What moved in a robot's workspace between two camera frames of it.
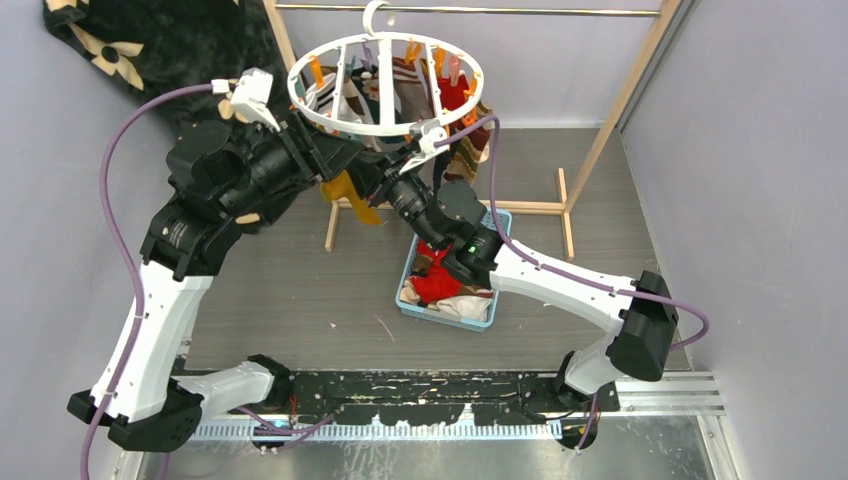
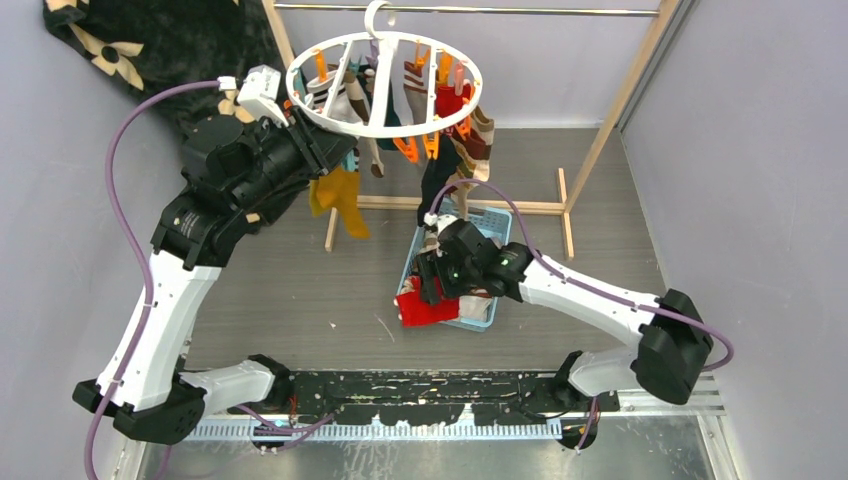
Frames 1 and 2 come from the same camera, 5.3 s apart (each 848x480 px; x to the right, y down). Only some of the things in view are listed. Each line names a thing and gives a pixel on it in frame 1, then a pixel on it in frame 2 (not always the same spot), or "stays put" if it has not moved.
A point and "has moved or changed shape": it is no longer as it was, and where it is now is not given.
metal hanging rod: [482, 10] stays put
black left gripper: [317, 156] stays put
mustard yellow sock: [342, 187] has moved or changed shape
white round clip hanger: [384, 84] stays put
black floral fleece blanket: [152, 44] stays put
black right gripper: [375, 175] → [431, 266]
